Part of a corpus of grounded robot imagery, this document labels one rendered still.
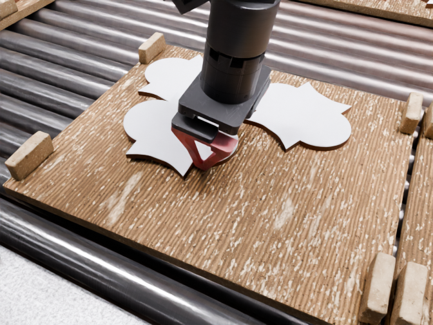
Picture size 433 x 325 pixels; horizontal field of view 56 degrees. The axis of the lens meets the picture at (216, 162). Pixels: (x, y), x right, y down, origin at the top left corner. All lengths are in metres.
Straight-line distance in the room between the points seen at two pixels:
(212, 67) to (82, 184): 0.20
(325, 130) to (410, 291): 0.23
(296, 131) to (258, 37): 0.19
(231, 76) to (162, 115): 0.17
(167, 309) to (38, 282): 0.13
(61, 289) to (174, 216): 0.13
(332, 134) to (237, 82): 0.18
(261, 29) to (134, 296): 0.27
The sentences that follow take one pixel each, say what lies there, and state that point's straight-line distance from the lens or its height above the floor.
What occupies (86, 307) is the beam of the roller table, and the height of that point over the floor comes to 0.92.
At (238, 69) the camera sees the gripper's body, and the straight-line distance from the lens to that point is 0.37.
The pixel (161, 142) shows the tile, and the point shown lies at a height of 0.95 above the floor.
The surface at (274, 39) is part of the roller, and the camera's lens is 0.75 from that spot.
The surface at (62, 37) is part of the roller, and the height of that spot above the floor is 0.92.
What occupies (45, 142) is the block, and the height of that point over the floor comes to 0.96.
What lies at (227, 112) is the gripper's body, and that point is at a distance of 0.39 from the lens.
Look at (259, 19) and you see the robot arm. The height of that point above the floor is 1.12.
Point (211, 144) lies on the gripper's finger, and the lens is 0.40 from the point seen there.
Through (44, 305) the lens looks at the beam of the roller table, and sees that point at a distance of 0.43.
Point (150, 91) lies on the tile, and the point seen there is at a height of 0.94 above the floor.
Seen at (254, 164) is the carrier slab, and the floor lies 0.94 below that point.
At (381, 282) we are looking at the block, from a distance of 0.38.
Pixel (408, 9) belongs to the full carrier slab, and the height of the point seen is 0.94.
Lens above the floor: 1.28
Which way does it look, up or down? 45 degrees down
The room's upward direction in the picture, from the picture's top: straight up
